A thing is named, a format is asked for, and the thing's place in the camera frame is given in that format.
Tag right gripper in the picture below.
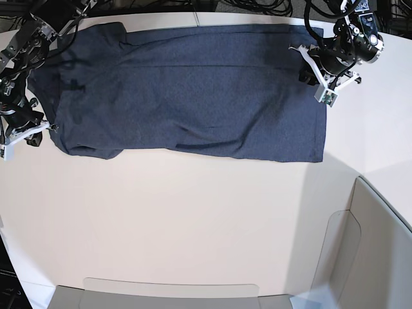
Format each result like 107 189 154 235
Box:
1 103 42 147

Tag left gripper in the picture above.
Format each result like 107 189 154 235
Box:
299 47 353 86

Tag dark blue t-shirt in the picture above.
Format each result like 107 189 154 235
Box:
28 23 326 163

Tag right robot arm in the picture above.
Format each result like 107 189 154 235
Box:
1 1 97 150

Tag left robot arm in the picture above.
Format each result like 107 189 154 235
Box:
304 1 384 90

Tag grey panel at bottom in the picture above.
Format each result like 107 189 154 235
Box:
48 277 292 308

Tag grey panel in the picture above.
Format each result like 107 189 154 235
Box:
48 277 292 308
308 176 412 309

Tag grey panel at right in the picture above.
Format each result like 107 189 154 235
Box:
308 176 412 309

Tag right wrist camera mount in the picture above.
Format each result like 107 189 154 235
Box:
1 120 58 161

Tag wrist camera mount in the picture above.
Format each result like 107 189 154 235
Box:
1 120 58 161
288 45 362 107

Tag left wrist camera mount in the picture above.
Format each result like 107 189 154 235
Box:
288 45 362 107

